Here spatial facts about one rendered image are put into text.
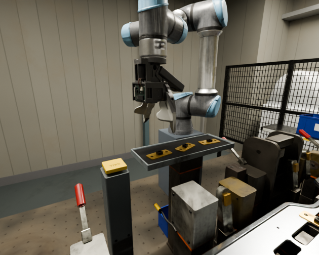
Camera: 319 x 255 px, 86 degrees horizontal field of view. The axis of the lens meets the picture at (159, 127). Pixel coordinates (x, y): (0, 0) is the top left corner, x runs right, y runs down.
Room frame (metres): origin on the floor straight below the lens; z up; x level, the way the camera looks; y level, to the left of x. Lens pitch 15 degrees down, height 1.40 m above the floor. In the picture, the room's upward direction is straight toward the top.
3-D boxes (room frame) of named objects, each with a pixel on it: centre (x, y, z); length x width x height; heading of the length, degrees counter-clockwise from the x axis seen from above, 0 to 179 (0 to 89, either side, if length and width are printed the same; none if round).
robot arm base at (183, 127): (0.99, -0.13, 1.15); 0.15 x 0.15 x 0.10
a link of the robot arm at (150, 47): (0.50, 0.02, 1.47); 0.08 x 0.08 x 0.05
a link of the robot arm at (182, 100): (0.99, -0.13, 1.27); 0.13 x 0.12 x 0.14; 58
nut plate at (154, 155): (0.52, 0.00, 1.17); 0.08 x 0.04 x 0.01; 128
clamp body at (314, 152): (0.79, -0.78, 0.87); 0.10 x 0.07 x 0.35; 29
